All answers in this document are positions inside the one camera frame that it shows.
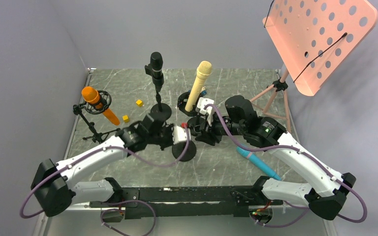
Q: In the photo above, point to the black round-base clip stand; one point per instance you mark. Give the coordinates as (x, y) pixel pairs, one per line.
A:
(184, 152)

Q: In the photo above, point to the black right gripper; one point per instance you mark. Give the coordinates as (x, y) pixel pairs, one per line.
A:
(209, 134)

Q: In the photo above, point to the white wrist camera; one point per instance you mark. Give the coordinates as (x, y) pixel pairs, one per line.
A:
(206, 111)
(180, 134)

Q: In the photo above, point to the blue microphone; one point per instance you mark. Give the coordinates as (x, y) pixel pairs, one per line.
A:
(258, 163)

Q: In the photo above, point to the pink perforated music stand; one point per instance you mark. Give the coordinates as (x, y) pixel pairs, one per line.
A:
(313, 37)

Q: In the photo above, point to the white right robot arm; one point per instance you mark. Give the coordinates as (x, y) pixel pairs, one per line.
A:
(325, 190)

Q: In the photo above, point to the yellow cube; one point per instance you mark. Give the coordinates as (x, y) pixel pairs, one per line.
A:
(126, 118)
(139, 103)

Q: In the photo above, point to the black round-base tall stand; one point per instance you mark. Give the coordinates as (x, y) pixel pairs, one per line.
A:
(160, 108)

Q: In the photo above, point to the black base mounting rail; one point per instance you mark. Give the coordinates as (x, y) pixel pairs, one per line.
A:
(237, 201)

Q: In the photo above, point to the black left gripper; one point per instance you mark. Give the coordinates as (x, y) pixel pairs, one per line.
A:
(170, 128)

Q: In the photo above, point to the orange microphone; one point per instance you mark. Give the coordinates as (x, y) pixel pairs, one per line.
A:
(98, 102)

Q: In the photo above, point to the cream yellow microphone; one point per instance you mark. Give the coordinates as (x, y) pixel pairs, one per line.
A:
(203, 71)

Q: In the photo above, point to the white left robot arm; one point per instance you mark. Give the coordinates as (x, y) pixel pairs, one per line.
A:
(56, 186)

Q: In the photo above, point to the black shock-mount round stand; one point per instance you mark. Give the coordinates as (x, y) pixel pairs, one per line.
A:
(192, 114)

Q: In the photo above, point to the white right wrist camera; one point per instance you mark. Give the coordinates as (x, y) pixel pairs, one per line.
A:
(206, 111)

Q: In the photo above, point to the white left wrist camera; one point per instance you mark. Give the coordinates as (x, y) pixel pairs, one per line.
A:
(180, 134)

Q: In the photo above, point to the black microphone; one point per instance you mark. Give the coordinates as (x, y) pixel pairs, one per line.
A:
(154, 69)

